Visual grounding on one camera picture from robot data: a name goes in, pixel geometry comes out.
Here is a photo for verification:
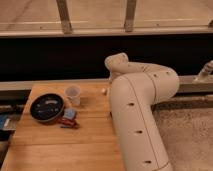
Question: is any black ceramic bowl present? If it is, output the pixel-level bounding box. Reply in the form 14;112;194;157
30;93;64;122

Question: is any white fixture at right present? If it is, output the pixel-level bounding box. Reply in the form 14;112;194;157
195;60;213;82

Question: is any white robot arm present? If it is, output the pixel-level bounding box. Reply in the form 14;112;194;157
105;53;179;171

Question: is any blue item left of table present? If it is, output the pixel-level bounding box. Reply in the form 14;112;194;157
0;115;10;130

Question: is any red small toy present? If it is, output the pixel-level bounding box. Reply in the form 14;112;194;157
58;118;79;129

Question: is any clear plastic cup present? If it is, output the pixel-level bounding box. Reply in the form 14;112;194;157
65;86;81;106

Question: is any grey window frame rail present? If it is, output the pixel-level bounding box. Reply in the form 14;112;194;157
0;0;213;37

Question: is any blue small packet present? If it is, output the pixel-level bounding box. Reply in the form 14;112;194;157
63;108;76;120

